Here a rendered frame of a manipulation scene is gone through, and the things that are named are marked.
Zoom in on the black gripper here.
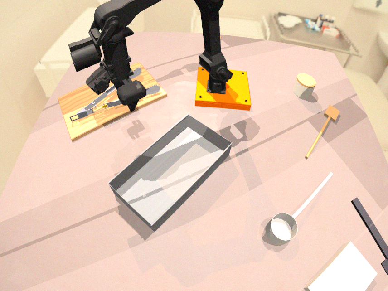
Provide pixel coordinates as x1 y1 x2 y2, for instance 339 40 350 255
101 54 146 112

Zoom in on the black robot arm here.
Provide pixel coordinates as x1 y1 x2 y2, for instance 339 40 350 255
68 0 233 95

